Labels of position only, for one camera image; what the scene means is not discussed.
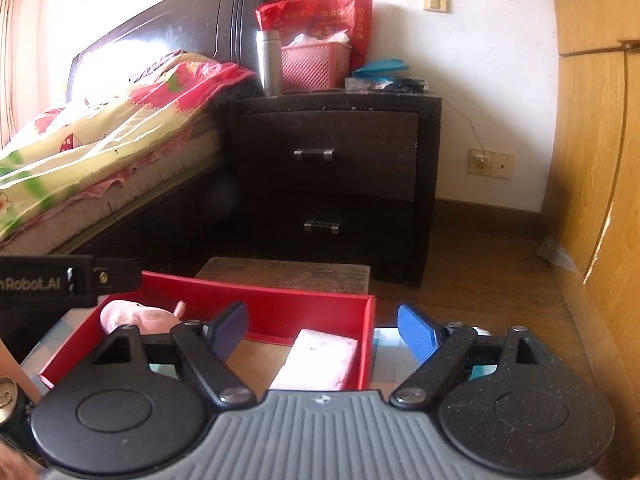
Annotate pink plastic basket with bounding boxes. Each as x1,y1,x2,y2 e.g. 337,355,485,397
280,41,354,94

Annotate red shopping bag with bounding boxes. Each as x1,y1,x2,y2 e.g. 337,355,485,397
255,0,374,77

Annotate dark wooden nightstand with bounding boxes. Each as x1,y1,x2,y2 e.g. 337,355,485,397
220,91,443,289

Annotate dark green drink can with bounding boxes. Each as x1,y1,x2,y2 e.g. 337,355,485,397
0,375,34,444

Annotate dark wooden bed frame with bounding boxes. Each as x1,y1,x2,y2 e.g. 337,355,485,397
50,155,241,281

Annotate thin power cable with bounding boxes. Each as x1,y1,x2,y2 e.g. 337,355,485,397
442,97,489,162

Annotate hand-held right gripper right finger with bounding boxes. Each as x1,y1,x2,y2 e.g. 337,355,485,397
389,302,556,409

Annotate clear plastic wrap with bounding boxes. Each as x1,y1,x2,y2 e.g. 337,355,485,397
534,234,581,274

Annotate black small items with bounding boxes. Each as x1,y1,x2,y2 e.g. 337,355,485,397
389,77,429,94

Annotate teal paper packet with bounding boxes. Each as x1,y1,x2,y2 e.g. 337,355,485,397
352,58,409,79

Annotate mattress with pink frilled sheet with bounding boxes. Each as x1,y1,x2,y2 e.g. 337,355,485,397
0,125,226,257

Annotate steel thermos flask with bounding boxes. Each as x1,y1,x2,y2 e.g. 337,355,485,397
256,29,285,97

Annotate blue white checkered tablecloth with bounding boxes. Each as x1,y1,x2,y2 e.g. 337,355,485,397
20,305,501,397

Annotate beige curtain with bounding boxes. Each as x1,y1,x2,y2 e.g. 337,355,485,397
0,0,51,149

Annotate nightstand drawer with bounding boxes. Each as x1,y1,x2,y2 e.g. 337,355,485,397
239,109,421,202
239,194,417,272

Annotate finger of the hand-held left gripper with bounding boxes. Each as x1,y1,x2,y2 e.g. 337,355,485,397
95,258,142,294

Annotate red cardboard box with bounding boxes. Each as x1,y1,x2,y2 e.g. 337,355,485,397
38,270,377,392

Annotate dark wooden headboard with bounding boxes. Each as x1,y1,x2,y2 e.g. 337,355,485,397
65,0,276,106

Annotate light wooden wardrobe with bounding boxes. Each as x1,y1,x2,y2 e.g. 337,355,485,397
541,0,640,480

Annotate small wooden stool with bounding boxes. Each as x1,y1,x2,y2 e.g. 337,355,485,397
194,257,372,296

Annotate beige wall socket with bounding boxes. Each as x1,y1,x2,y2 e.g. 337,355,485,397
468,148,515,180

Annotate white plastic bag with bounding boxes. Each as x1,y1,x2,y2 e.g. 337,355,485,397
290,30,351,47

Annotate pink plush toy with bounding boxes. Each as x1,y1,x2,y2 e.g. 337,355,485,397
99,299,187,335

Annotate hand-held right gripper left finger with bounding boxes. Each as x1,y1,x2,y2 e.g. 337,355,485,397
90,301,256,408

